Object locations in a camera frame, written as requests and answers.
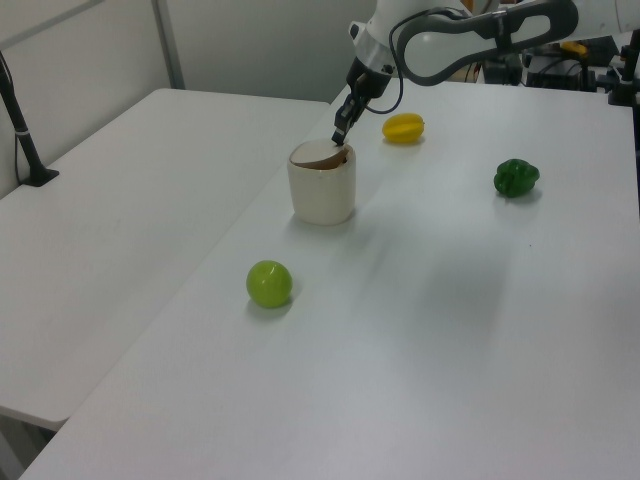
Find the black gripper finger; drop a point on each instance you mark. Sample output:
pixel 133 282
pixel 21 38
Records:
pixel 359 112
pixel 341 127

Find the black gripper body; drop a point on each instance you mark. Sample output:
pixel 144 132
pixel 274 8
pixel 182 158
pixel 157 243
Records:
pixel 367 85

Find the cream round bin lid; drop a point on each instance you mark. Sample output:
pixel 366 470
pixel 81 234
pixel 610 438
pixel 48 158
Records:
pixel 316 152

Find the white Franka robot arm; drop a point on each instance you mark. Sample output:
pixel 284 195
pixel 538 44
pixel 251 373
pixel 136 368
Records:
pixel 475 35

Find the cream plastic garbage bin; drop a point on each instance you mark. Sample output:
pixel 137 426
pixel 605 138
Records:
pixel 322 195

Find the yellow starfruit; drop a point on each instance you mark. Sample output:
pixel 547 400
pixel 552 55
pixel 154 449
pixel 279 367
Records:
pixel 403 128

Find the green bell pepper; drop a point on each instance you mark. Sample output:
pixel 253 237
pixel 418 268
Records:
pixel 516 178

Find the green apple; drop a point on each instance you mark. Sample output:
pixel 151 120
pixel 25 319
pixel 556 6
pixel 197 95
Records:
pixel 269 283

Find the black equipment box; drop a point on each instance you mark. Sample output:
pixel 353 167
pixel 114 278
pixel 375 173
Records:
pixel 560 72

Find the yellow handheld tool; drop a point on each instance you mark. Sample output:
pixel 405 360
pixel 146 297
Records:
pixel 574 48

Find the black tripod stand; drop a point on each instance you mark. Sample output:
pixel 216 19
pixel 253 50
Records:
pixel 625 80

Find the black pole with clamp base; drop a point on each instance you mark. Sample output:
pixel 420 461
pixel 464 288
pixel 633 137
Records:
pixel 22 135

